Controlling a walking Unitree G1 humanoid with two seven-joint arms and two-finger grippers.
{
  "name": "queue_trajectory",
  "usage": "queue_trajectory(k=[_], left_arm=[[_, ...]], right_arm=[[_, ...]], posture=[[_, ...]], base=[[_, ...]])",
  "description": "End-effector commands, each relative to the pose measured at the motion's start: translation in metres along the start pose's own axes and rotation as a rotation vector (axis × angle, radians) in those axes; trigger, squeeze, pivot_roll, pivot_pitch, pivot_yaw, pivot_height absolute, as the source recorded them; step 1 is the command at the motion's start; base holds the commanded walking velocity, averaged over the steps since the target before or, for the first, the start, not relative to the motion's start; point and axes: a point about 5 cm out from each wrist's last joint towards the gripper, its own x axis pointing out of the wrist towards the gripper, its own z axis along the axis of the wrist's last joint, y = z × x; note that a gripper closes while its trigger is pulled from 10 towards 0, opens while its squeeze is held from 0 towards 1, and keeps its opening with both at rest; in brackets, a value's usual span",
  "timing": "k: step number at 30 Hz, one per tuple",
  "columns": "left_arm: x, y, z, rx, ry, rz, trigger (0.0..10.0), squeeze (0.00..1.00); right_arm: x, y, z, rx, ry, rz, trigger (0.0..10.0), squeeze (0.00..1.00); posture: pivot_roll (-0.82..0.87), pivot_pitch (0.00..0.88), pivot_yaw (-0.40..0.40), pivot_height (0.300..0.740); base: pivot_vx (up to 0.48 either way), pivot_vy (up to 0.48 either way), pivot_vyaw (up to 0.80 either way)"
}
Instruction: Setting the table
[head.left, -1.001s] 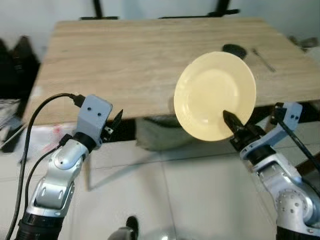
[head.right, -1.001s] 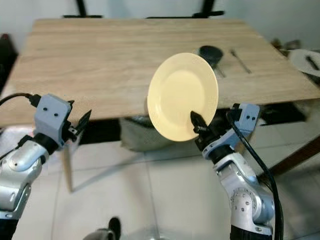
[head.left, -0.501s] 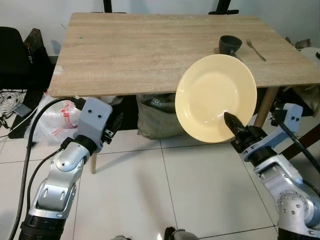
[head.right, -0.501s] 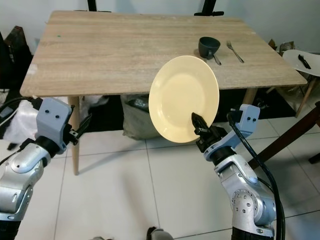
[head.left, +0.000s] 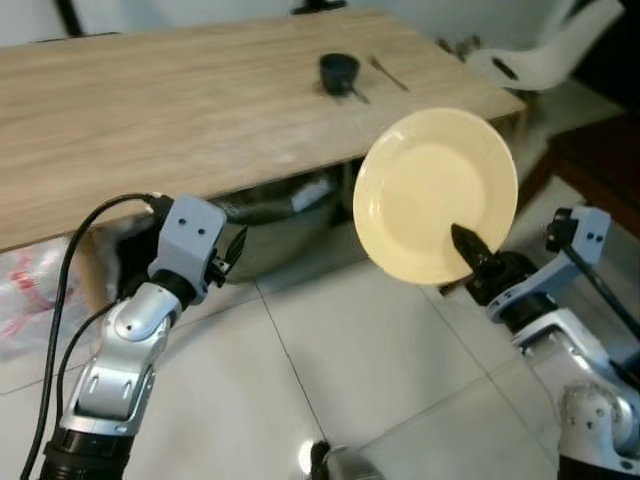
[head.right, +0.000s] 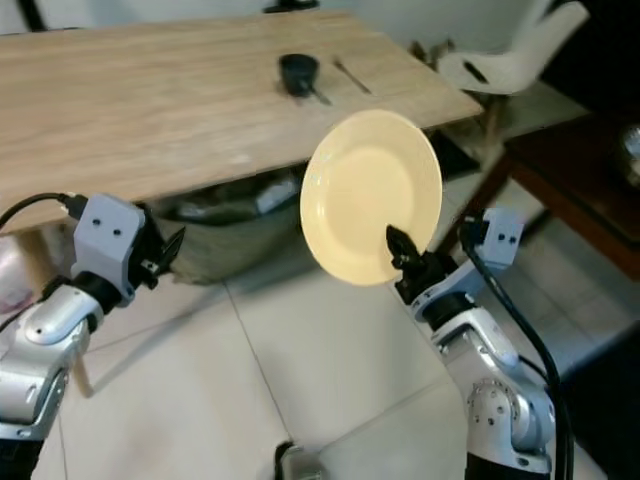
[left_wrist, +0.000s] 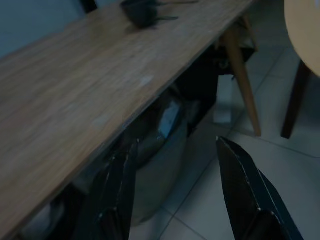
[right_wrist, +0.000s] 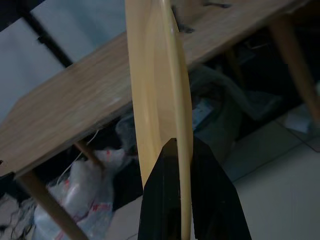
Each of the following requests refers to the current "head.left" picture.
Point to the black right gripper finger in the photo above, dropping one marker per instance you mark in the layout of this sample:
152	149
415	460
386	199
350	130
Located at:
470	248

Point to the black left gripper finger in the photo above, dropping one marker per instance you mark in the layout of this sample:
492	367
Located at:
230	260
240	242

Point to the round plastic dinner plate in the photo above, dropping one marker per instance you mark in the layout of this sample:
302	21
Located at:
430	190

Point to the grey sack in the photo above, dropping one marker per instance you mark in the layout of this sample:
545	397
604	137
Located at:
290	235

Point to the silver metal spoon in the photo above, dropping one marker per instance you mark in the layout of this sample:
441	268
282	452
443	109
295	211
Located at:
360	97

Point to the white red-printed plastic bag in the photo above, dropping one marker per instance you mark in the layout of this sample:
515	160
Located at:
30	300

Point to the silver metal fork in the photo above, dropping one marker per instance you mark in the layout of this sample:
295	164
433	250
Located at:
388	74

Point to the black cup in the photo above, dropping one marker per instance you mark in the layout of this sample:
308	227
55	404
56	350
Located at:
340	75

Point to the white plastic chair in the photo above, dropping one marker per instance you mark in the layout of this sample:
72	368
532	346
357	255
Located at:
560	55

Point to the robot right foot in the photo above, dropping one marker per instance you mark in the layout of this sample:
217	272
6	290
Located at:
345	465

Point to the black stand base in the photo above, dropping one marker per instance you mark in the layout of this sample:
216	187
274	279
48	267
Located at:
320	7

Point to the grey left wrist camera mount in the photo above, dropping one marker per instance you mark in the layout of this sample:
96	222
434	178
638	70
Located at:
190	230

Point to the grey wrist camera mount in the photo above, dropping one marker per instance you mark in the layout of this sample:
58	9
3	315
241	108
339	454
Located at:
585	232
190	230

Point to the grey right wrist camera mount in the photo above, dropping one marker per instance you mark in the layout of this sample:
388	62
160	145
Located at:
585	232

